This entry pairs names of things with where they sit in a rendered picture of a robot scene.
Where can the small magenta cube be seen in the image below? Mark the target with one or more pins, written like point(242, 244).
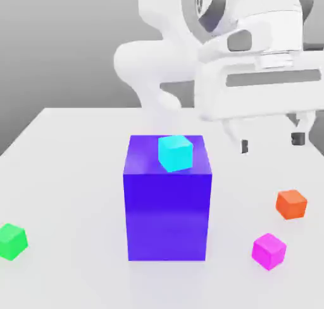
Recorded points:
point(268, 251)

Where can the small green cube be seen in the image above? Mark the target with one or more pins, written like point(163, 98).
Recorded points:
point(11, 241)

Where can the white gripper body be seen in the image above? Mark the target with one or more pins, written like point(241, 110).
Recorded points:
point(260, 98)

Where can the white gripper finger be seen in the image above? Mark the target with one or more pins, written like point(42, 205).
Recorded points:
point(301, 133)
point(236, 134)

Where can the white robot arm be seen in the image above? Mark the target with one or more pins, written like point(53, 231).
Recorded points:
point(167, 12)

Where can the small cyan cube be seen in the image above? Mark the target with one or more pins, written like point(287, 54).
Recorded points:
point(175, 153)

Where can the large purple box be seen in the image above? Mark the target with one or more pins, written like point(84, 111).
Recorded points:
point(167, 207)

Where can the small orange cube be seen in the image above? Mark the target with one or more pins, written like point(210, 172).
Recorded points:
point(291, 204)

